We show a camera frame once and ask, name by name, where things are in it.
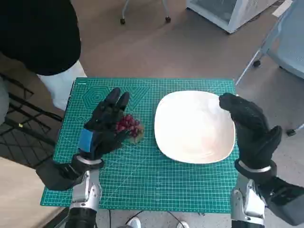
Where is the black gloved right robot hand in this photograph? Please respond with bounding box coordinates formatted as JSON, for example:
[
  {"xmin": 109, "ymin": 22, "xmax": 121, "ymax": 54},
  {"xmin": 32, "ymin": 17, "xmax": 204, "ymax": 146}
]
[{"xmin": 218, "ymin": 92, "xmax": 283, "ymax": 169}]

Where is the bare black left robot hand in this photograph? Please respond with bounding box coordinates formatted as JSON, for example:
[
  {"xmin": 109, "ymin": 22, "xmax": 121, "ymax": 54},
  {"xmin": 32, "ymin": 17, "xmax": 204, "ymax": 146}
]
[{"xmin": 78, "ymin": 87, "xmax": 131, "ymax": 161}]

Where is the red toy grape bunch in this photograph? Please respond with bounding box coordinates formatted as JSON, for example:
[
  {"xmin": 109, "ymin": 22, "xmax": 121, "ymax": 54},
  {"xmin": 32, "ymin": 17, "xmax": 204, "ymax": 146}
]
[{"xmin": 115, "ymin": 114, "xmax": 145, "ymax": 144}]

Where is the white square plate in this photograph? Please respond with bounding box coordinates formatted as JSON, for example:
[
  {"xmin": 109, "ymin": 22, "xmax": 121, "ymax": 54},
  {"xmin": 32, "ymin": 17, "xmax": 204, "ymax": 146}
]
[{"xmin": 153, "ymin": 90, "xmax": 236, "ymax": 164}]

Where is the green cutting mat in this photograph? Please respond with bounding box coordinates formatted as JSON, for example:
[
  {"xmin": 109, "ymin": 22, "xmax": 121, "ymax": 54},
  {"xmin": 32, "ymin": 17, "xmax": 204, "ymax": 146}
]
[{"xmin": 39, "ymin": 76, "xmax": 239, "ymax": 213}]

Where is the light blue mesh chair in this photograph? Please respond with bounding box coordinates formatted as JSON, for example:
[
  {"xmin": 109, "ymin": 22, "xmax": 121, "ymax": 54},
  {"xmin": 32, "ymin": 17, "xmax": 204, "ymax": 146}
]
[{"xmin": 235, "ymin": 0, "xmax": 304, "ymax": 137}]

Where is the person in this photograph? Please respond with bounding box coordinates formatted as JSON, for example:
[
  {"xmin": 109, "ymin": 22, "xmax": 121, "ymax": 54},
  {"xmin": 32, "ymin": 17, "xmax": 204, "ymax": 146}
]
[{"xmin": 0, "ymin": 0, "xmax": 87, "ymax": 112}]

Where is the white cabinet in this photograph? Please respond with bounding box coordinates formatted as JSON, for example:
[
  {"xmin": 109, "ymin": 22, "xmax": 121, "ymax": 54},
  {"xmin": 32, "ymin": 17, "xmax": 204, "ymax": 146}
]
[{"xmin": 186, "ymin": 0, "xmax": 279, "ymax": 34}]

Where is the grey rolling chair base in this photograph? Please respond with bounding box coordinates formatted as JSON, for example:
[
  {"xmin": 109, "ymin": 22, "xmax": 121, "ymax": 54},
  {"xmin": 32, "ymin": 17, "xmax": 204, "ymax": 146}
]
[{"xmin": 120, "ymin": 0, "xmax": 172, "ymax": 25}]

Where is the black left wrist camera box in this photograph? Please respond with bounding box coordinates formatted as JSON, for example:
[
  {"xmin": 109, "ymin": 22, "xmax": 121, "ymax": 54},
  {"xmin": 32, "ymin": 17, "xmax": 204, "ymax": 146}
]
[{"xmin": 35, "ymin": 158, "xmax": 83, "ymax": 191}]

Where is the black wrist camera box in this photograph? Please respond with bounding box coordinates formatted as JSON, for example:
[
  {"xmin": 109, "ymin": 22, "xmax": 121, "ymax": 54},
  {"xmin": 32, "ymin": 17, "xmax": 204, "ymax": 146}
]
[
  {"xmin": 35, "ymin": 158, "xmax": 83, "ymax": 191},
  {"xmin": 257, "ymin": 175, "xmax": 304, "ymax": 226}
]

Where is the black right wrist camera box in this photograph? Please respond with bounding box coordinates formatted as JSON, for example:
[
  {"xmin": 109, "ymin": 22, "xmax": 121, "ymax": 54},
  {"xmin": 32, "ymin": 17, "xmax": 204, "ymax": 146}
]
[{"xmin": 257, "ymin": 175, "xmax": 304, "ymax": 226}]

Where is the black wire rack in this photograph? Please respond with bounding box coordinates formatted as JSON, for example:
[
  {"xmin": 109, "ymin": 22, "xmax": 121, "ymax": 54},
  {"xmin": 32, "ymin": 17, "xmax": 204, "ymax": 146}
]
[{"xmin": 0, "ymin": 71, "xmax": 65, "ymax": 168}]

